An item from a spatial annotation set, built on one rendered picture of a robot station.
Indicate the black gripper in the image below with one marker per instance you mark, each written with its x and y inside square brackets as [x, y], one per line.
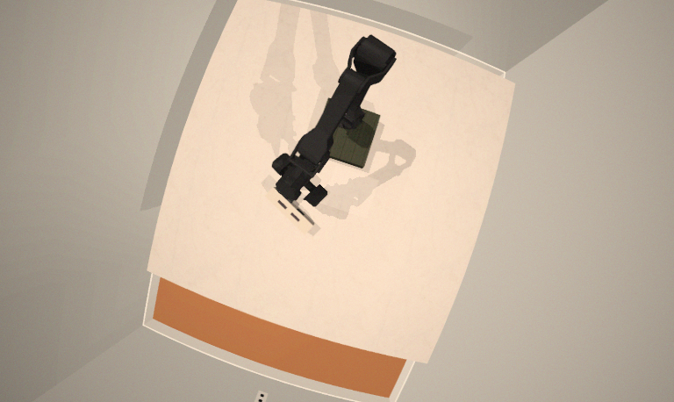
[316, 195]

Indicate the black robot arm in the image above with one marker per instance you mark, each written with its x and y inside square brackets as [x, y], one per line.
[373, 60]

